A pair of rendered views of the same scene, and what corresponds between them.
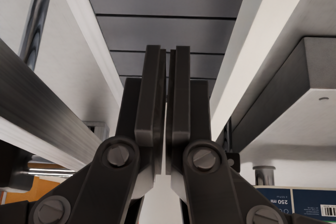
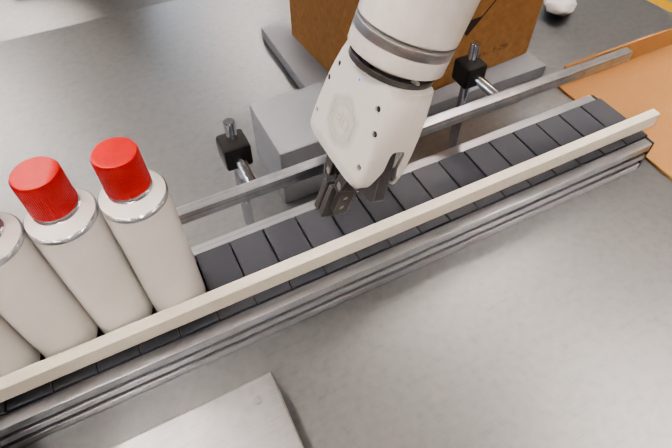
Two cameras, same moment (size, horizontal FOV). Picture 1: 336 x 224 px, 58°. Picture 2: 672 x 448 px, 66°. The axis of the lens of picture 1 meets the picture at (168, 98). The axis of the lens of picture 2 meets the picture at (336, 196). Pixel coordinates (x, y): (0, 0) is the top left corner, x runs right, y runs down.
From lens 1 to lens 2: 53 cm
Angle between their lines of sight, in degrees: 89
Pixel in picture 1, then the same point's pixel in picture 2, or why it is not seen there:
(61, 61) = not seen: hidden behind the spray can
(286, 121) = (177, 430)
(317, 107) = (237, 415)
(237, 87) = (314, 253)
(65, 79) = not seen: hidden behind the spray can
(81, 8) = (293, 212)
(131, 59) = (257, 241)
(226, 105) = (288, 263)
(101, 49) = (259, 226)
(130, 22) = (296, 230)
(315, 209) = not seen: outside the picture
